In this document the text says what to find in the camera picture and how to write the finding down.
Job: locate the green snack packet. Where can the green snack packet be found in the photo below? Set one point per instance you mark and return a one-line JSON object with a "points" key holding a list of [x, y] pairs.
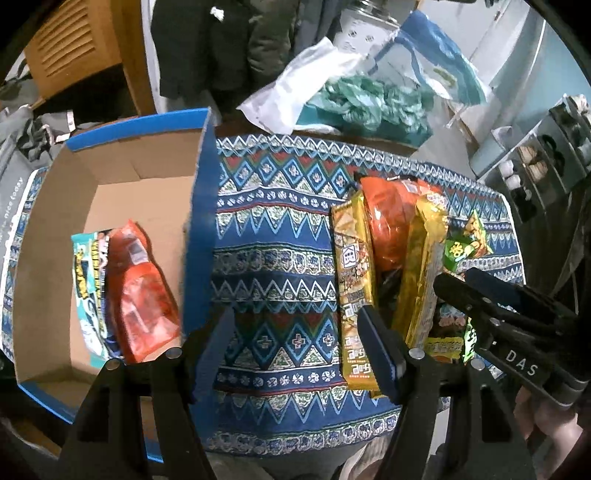
{"points": [[464, 244]]}

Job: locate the grey shelf rack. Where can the grey shelf rack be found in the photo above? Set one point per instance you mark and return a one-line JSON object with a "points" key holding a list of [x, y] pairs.
{"points": [[545, 161]]}

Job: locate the orange-red snack packet white label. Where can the orange-red snack packet white label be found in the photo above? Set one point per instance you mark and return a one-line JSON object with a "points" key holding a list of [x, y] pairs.
{"points": [[143, 300]]}

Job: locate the orange snack bag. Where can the orange snack bag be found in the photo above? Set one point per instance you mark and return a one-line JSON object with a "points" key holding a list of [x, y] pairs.
{"points": [[390, 230]]}

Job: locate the crumpled teal plastic bag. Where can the crumpled teal plastic bag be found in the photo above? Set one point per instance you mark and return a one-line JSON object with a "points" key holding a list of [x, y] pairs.
{"points": [[369, 106]]}

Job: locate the blue plastic bag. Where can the blue plastic bag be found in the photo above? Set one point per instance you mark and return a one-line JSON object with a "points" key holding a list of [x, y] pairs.
{"points": [[429, 55]]}

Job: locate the blue cardboard box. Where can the blue cardboard box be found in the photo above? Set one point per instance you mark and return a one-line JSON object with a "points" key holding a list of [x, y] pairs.
{"points": [[138, 203]]}

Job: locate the long gold snack packet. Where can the long gold snack packet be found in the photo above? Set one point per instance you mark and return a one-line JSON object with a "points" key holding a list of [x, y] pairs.
{"points": [[353, 258]]}

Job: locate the teal snack packet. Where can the teal snack packet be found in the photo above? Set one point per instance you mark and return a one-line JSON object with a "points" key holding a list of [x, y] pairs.
{"points": [[85, 286]]}

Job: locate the light blue cabinet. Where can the light blue cabinet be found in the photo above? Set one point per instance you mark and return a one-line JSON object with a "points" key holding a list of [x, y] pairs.
{"points": [[521, 64]]}

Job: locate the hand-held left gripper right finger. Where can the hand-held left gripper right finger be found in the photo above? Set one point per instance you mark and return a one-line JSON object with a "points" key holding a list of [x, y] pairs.
{"points": [[378, 350]]}

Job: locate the white plastic bag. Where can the white plastic bag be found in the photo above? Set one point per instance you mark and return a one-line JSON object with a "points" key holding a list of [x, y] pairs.
{"points": [[300, 87]]}

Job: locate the red striped snack bag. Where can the red striped snack bag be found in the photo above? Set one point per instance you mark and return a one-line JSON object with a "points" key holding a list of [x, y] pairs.
{"points": [[443, 346]]}

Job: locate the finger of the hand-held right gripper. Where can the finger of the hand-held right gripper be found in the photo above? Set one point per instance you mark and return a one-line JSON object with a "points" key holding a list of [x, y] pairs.
{"points": [[503, 293], [461, 293]]}

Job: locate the black jacket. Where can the black jacket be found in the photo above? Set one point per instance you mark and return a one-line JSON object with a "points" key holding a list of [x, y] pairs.
{"points": [[198, 46]]}

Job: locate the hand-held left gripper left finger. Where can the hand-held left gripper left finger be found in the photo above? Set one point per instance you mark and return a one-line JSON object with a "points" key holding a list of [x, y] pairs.
{"points": [[217, 350]]}

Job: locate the yellow snack packet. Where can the yellow snack packet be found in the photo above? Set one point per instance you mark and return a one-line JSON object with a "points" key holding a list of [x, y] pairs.
{"points": [[422, 267]]}

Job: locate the dark blue snack packet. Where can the dark blue snack packet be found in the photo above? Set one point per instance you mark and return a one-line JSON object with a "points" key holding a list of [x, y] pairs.
{"points": [[102, 258]]}

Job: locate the blue patterned tablecloth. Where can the blue patterned tablecloth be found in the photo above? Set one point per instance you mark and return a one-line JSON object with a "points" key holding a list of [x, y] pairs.
{"points": [[277, 258]]}

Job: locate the olive jacket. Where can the olive jacket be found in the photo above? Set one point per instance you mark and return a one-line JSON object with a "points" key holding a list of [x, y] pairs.
{"points": [[272, 41]]}

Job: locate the person's right hand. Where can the person's right hand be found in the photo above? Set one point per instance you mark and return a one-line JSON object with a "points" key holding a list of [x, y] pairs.
{"points": [[549, 429]]}

